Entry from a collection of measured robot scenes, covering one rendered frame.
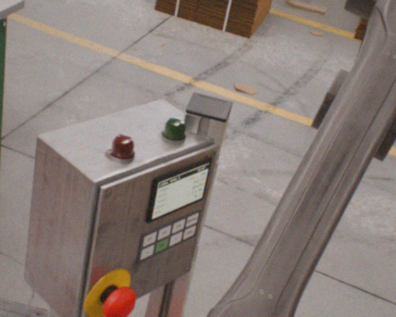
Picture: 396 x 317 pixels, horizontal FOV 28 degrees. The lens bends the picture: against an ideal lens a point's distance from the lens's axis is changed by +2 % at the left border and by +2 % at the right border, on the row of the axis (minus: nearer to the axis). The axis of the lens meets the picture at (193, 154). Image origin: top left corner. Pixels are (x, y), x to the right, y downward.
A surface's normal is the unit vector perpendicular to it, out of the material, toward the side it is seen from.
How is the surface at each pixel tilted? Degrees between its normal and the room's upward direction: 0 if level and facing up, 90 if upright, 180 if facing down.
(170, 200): 90
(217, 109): 0
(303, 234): 46
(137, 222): 90
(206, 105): 0
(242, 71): 0
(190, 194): 90
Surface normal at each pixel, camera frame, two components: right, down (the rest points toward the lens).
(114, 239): 0.68, 0.49
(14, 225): 0.18, -0.83
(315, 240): -0.06, -0.22
